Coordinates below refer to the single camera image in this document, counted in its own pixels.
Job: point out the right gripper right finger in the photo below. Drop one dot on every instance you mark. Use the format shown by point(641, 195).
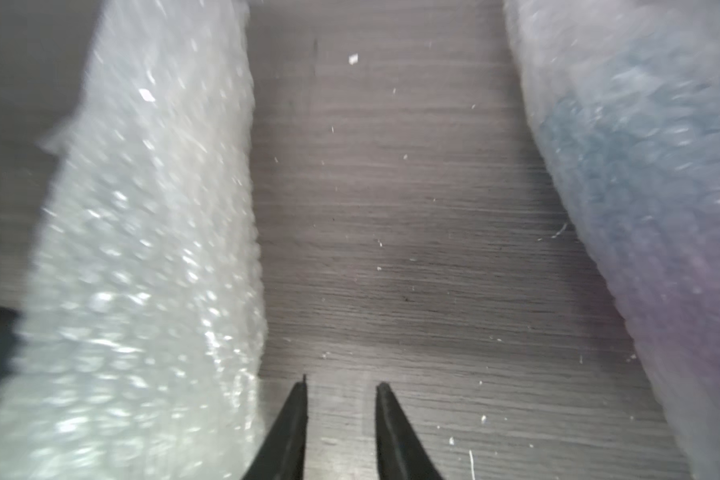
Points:
point(400, 453)

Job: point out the bubble-wrapped purple item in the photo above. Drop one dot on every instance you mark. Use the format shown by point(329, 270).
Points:
point(623, 101)

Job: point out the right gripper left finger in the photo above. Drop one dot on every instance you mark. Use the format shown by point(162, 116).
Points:
point(282, 453)

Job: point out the bubble wrap around vase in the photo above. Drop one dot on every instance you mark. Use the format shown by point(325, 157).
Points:
point(143, 325)

